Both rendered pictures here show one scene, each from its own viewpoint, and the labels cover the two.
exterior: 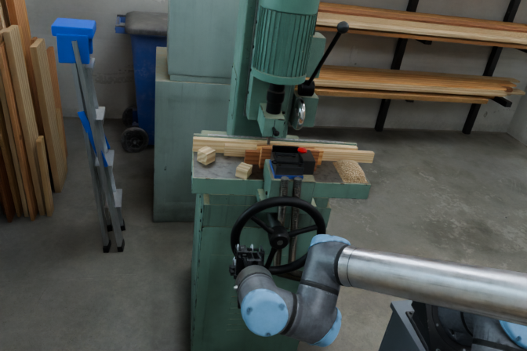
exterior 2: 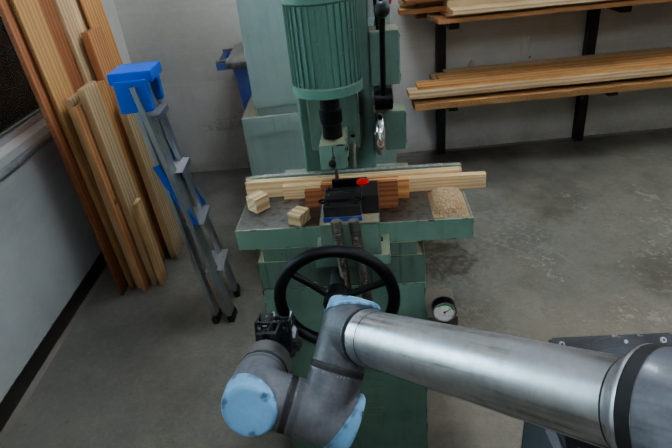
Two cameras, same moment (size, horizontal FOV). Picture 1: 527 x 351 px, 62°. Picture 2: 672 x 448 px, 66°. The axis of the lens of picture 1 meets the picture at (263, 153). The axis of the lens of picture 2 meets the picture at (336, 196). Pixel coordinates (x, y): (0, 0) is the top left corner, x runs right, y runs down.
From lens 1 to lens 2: 0.41 m
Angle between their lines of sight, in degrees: 15
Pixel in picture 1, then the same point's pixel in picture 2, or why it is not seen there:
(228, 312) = not seen: hidden behind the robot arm
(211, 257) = not seen: hidden behind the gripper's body
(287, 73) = (327, 84)
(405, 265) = (410, 337)
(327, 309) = (338, 399)
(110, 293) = (215, 371)
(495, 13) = not seen: outside the picture
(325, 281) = (335, 360)
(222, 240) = (292, 306)
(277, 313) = (259, 405)
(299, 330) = (297, 428)
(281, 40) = (309, 42)
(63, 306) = (163, 387)
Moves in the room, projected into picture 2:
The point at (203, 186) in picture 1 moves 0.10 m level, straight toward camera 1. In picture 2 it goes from (250, 241) to (240, 264)
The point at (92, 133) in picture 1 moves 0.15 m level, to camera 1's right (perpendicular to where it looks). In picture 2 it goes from (172, 189) to (206, 190)
